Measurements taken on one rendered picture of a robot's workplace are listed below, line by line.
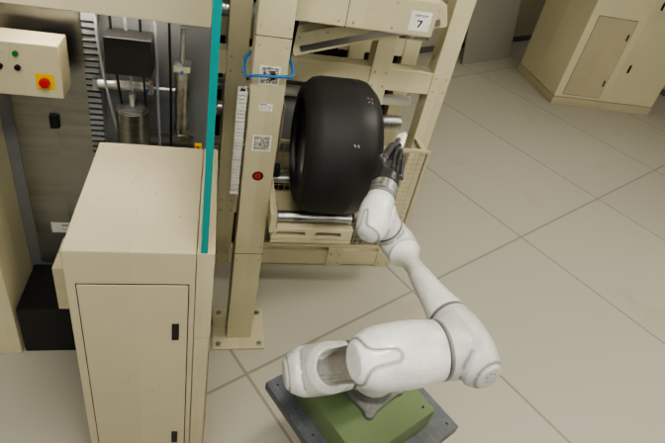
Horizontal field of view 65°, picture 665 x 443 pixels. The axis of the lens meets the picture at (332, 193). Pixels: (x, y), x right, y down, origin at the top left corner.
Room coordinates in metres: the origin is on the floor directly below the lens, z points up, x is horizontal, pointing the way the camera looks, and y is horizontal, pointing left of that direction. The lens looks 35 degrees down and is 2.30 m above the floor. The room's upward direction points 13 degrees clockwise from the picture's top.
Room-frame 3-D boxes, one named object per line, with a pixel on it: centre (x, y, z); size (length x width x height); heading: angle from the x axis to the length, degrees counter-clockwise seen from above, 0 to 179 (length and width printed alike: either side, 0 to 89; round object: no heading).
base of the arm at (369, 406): (1.13, -0.28, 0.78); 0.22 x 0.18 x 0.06; 140
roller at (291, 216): (1.80, 0.05, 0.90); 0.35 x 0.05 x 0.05; 107
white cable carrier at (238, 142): (1.78, 0.41, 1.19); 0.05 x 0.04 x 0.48; 17
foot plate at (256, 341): (1.84, 0.34, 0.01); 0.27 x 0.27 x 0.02; 17
